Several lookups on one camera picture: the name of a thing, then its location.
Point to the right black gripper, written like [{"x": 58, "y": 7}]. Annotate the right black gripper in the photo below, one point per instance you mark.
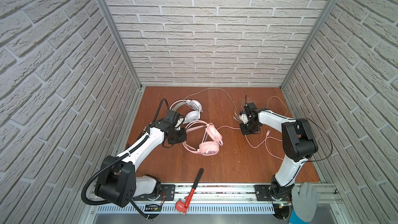
[{"x": 244, "y": 131}]

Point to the grey gloved hand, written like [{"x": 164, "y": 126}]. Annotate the grey gloved hand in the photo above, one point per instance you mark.
[{"x": 304, "y": 204}]

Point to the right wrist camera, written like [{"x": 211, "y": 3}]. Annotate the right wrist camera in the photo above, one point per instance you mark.
[{"x": 243, "y": 117}]

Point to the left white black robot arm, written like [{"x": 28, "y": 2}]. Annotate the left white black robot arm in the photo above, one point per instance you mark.
[{"x": 116, "y": 181}]

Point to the pink headphones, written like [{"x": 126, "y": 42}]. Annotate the pink headphones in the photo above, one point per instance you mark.
[{"x": 211, "y": 142}]

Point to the red black pipe wrench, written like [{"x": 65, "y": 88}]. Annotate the red black pipe wrench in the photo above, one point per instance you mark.
[{"x": 183, "y": 205}]

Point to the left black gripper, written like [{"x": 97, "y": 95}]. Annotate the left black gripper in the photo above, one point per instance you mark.
[{"x": 183, "y": 138}]

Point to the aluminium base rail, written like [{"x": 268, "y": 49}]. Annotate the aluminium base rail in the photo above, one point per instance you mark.
[{"x": 208, "y": 198}]

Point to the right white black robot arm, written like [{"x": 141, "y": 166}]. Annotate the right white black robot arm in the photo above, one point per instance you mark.
[{"x": 298, "y": 143}]

